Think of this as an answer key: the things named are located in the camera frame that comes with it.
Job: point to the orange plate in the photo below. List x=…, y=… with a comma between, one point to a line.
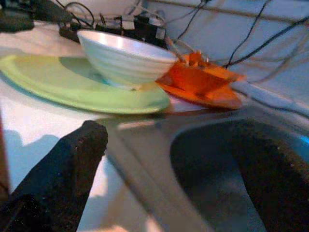
x=217, y=100

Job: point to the white ribbed bowl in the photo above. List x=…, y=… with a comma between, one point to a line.
x=120, y=62

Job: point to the stainless steel kitchen sink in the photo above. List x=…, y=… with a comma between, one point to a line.
x=149, y=157

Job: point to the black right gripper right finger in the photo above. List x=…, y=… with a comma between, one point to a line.
x=277, y=188

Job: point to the large black power adapter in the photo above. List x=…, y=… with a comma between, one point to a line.
x=144, y=29

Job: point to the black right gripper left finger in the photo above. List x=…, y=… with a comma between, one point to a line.
x=60, y=174

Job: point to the orange square bowl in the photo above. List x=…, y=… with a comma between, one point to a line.
x=198, y=77

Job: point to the light green plate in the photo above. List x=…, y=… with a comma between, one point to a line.
x=48, y=79

